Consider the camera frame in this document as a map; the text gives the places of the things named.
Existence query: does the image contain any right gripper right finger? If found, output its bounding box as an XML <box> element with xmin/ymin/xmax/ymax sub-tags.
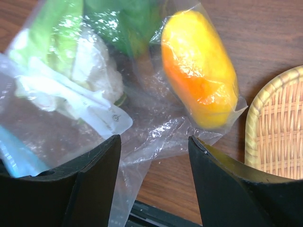
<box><xmin>188</xmin><ymin>136</ymin><xmax>303</xmax><ymax>227</ymax></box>

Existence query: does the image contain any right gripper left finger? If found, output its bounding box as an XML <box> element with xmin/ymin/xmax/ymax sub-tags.
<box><xmin>0</xmin><ymin>135</ymin><xmax>121</xmax><ymax>227</ymax></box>

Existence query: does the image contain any clear zip top bag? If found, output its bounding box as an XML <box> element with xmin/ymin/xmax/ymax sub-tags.
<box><xmin>0</xmin><ymin>0</ymin><xmax>247</xmax><ymax>227</ymax></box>

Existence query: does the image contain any orange fake fruit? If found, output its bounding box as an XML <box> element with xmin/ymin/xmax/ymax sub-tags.
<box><xmin>161</xmin><ymin>10</ymin><xmax>239</xmax><ymax>129</ymax></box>

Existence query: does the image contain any white fake cauliflower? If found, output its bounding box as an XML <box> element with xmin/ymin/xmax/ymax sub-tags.
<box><xmin>7</xmin><ymin>0</ymin><xmax>125</xmax><ymax>119</ymax></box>

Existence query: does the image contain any green fake vegetable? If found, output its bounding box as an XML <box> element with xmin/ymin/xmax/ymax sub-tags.
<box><xmin>83</xmin><ymin>0</ymin><xmax>161</xmax><ymax>57</ymax></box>

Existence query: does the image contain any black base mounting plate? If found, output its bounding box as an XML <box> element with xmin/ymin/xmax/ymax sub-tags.
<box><xmin>125</xmin><ymin>200</ymin><xmax>202</xmax><ymax>227</ymax></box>

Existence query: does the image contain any woven bamboo tray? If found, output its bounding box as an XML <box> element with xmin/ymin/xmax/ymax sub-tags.
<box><xmin>245</xmin><ymin>66</ymin><xmax>303</xmax><ymax>180</ymax></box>

